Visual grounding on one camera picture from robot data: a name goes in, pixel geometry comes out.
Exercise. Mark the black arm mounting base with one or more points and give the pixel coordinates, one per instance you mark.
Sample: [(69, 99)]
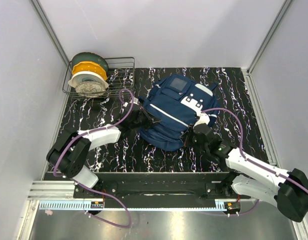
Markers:
[(166, 203)]

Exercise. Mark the white plate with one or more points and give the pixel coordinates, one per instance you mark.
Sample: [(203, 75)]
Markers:
[(87, 76)]

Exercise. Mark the grey patterned plate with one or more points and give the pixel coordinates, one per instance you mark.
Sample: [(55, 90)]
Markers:
[(90, 89)]

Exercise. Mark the navy blue student backpack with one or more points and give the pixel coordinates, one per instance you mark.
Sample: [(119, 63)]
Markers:
[(178, 102)]

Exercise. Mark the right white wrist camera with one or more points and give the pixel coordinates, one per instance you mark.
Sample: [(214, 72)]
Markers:
[(203, 119)]

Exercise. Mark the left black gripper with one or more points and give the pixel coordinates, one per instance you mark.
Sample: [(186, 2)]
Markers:
[(149, 121)]

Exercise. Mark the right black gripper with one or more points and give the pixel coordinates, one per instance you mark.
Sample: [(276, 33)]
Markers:
[(187, 138)]

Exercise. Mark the yellow plate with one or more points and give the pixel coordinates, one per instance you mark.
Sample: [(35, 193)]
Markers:
[(89, 66)]

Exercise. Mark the black wire dish rack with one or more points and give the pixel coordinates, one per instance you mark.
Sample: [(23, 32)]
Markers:
[(121, 75)]

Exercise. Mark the aluminium front rail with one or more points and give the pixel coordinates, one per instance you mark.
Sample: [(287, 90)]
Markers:
[(38, 190)]

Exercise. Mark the dark green plate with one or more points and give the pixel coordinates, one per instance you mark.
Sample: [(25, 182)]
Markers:
[(91, 57)]

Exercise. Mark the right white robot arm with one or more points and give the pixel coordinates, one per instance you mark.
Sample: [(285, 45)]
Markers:
[(293, 204)]

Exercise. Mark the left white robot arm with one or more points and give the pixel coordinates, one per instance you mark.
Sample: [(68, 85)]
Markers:
[(69, 153)]

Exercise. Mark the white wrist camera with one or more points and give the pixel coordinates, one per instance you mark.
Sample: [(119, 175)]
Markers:
[(133, 101), (203, 119)]

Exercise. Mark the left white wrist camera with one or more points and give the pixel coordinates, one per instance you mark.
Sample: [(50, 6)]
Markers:
[(133, 101)]

